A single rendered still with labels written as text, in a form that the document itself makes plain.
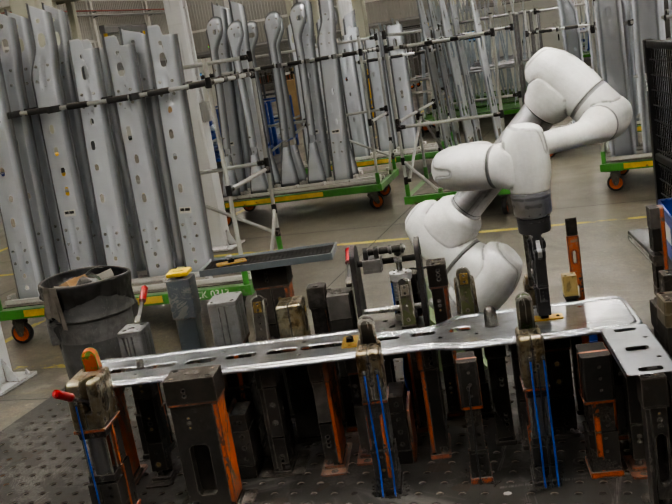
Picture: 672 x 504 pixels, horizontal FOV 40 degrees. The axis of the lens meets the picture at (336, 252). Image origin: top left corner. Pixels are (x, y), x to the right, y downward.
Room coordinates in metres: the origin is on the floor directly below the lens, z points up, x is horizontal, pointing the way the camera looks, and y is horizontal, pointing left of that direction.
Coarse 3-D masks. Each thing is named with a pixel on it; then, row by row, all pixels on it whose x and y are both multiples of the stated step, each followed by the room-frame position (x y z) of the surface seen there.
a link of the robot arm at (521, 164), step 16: (512, 128) 2.06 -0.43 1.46; (528, 128) 2.05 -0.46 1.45; (496, 144) 2.13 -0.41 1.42; (512, 144) 2.05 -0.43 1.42; (528, 144) 2.03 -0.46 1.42; (544, 144) 2.05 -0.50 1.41; (496, 160) 2.07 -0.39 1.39; (512, 160) 2.05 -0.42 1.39; (528, 160) 2.03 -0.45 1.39; (544, 160) 2.04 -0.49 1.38; (496, 176) 2.08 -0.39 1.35; (512, 176) 2.05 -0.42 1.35; (528, 176) 2.03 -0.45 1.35; (544, 176) 2.04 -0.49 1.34; (512, 192) 2.07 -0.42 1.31; (528, 192) 2.04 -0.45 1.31
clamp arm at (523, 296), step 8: (520, 296) 1.91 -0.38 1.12; (528, 296) 1.91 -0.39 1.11; (520, 304) 1.91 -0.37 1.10; (528, 304) 1.91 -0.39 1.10; (520, 312) 1.91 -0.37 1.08; (528, 312) 1.91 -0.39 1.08; (520, 320) 1.92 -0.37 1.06; (528, 320) 1.92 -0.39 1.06; (520, 328) 1.92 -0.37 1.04; (528, 328) 1.92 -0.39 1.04
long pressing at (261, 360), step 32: (448, 320) 2.18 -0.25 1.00; (480, 320) 2.15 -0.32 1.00; (512, 320) 2.11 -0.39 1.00; (576, 320) 2.03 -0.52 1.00; (608, 320) 2.00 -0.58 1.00; (640, 320) 1.97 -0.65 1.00; (192, 352) 2.27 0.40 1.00; (224, 352) 2.23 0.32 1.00; (256, 352) 2.18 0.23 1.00; (288, 352) 2.14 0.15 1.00; (320, 352) 2.10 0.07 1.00; (352, 352) 2.06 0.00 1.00; (384, 352) 2.04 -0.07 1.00; (128, 384) 2.12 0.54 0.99
